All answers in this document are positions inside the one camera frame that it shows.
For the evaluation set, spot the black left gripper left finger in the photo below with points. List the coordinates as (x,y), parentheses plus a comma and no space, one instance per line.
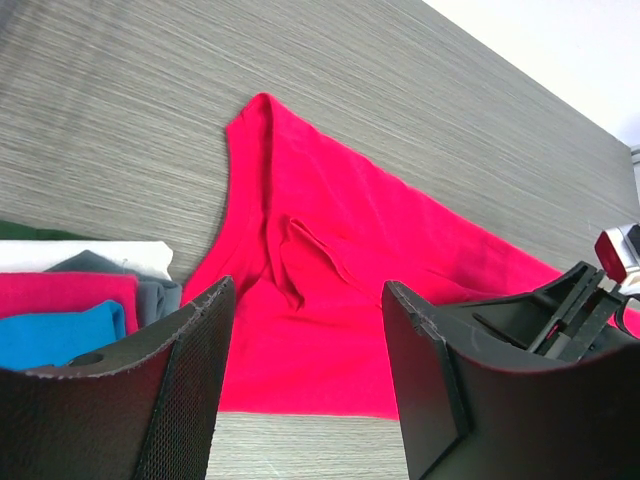
(143,407)

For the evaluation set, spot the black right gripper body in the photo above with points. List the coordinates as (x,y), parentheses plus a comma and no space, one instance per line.
(570,318)

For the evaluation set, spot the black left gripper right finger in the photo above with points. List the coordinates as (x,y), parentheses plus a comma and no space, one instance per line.
(473,407)

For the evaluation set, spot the crimson pink t-shirt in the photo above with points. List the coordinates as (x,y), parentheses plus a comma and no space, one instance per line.
(313,231)

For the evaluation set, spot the folded grey t-shirt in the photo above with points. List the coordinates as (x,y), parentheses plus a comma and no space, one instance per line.
(156,297)

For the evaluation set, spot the folded blue t-shirt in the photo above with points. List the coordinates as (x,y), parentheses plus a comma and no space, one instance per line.
(35,340)

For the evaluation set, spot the folded white t-shirt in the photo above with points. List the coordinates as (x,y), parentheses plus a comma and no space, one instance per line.
(147,257)

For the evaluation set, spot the folded pink t-shirt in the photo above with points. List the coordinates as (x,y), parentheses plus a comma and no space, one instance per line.
(37,293)

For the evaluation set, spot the folded dark green t-shirt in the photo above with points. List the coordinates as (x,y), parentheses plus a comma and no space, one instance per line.
(15,231)

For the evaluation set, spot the right aluminium frame post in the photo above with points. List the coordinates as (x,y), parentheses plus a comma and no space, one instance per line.
(635,158)

